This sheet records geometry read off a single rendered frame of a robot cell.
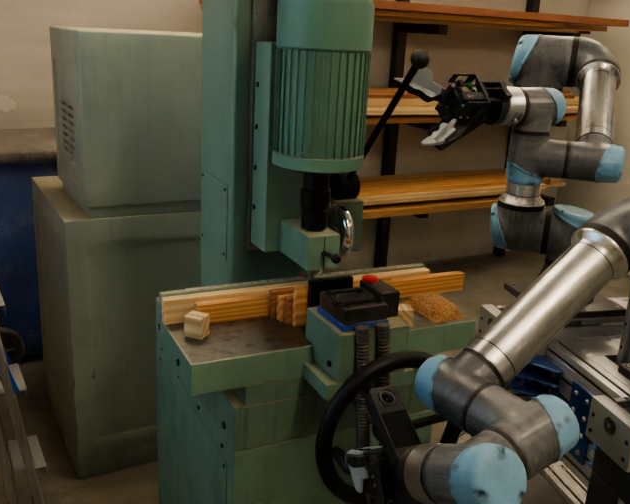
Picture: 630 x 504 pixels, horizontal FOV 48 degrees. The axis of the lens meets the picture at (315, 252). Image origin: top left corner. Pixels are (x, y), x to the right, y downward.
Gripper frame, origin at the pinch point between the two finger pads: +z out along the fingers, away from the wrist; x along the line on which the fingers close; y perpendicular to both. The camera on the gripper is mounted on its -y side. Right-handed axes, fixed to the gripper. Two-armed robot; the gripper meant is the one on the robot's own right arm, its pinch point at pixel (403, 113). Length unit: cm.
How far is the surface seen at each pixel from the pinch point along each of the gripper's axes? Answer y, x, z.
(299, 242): -25.1, 11.4, 15.8
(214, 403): -44, 35, 34
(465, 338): -28.1, 35.4, -15.4
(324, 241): -21.5, 13.6, 12.4
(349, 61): 5.8, -6.8, 11.5
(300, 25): 7.3, -13.3, 19.5
